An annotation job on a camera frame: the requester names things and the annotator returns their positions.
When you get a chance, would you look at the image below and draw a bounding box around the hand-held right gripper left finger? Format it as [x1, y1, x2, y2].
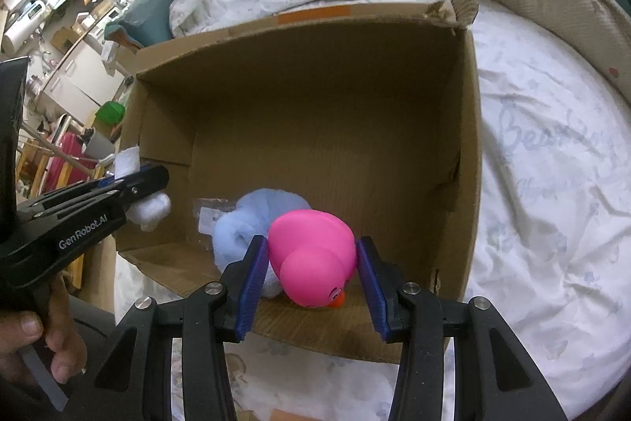
[88, 234, 270, 421]

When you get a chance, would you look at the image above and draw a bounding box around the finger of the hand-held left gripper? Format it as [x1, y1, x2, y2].
[74, 165, 170, 225]

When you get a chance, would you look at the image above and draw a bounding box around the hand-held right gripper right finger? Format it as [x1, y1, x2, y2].
[356, 236, 569, 421]

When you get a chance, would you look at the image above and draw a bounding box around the white fluffy plush toy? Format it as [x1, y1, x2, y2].
[113, 146, 172, 233]

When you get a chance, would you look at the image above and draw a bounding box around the light blue plush toy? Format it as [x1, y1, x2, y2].
[212, 189, 311, 301]

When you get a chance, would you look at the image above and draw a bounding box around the pink rubber duck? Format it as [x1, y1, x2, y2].
[267, 210, 358, 309]

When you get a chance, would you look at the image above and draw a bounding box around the cardboard box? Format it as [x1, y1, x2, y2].
[114, 0, 482, 365]

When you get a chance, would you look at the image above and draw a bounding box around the person's left hand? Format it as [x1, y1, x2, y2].
[0, 275, 88, 395]

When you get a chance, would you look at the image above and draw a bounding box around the pink storage box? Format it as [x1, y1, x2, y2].
[42, 132, 84, 195]

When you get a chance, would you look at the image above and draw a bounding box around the clear plastic bag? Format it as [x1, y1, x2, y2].
[192, 197, 242, 249]

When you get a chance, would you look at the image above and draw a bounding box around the green plastic container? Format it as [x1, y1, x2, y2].
[93, 101, 126, 126]

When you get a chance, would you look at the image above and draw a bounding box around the white cabinet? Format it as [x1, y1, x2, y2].
[39, 39, 130, 121]

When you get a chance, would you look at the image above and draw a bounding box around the teal pillow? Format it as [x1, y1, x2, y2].
[105, 0, 179, 57]

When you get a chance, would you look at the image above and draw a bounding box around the white printed bed sheet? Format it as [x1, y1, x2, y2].
[114, 0, 631, 421]

